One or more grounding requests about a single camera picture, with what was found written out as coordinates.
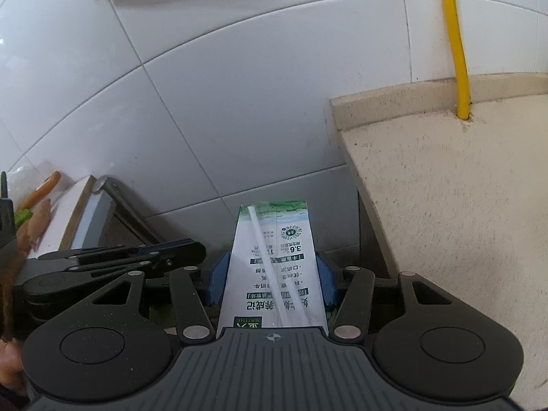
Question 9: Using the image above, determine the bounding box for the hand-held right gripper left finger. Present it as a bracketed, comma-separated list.
[92, 252, 229, 344]

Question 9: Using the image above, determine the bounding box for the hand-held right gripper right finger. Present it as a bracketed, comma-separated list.
[317, 253, 457, 343]

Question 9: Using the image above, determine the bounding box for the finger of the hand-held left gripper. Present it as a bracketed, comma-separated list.
[38, 239, 207, 266]
[64, 258, 172, 275]

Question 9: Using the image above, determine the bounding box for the green milk carton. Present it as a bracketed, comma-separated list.
[215, 199, 330, 339]

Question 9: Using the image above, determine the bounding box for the person's left hand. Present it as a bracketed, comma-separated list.
[0, 338, 25, 388]

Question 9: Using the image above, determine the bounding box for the carrot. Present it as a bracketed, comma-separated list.
[17, 171, 62, 212]

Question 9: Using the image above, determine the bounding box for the yellow pipe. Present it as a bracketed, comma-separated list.
[437, 0, 471, 121]

